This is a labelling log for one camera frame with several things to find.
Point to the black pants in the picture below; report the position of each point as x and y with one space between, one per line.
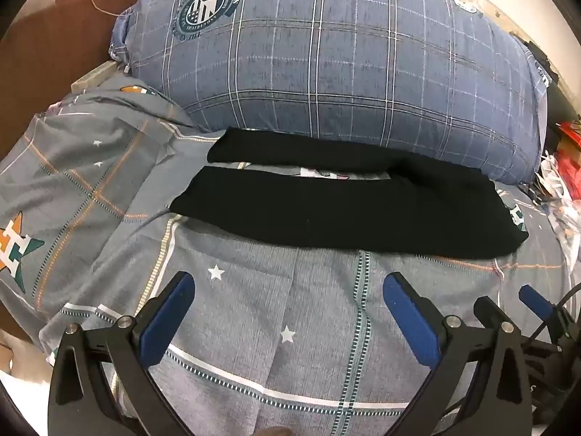
340 209

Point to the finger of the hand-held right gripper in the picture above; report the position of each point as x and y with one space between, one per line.
533 302
488 309

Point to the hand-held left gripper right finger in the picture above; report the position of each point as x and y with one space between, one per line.
411 318

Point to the red packets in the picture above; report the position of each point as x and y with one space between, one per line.
569 150

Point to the white plastic bags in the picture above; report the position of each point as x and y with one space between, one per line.
558 200

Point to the grey printed bedsheet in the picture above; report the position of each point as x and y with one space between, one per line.
249 318

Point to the blue plaid pillow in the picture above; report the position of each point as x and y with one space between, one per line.
340 77

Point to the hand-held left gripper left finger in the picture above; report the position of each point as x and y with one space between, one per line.
168 313

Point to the brown headboard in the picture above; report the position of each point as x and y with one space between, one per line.
45 54

